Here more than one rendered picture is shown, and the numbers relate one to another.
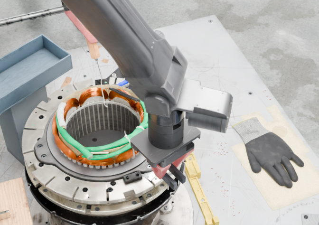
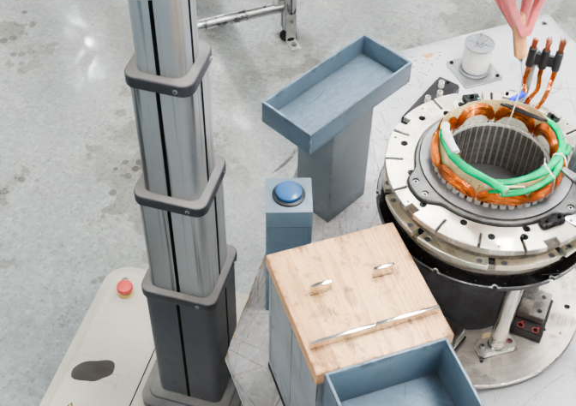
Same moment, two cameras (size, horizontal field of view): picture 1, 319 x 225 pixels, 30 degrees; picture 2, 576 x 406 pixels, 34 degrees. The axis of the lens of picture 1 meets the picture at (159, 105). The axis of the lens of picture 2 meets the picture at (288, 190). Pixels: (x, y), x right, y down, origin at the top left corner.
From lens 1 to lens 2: 0.46 m
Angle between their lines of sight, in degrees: 1
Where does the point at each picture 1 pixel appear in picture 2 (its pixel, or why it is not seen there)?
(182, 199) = not seen: hidden behind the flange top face
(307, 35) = not seen: outside the picture
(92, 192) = (502, 239)
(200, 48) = not seen: hidden behind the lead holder
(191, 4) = (446, 5)
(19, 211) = (402, 265)
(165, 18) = (411, 26)
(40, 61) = (362, 72)
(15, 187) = (387, 235)
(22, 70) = (340, 84)
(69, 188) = (470, 235)
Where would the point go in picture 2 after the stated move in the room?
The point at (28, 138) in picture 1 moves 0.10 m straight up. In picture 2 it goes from (395, 170) to (402, 120)
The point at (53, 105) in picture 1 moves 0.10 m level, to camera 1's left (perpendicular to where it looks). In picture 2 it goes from (416, 128) to (350, 127)
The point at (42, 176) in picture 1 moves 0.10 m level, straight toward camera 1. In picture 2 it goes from (429, 219) to (460, 275)
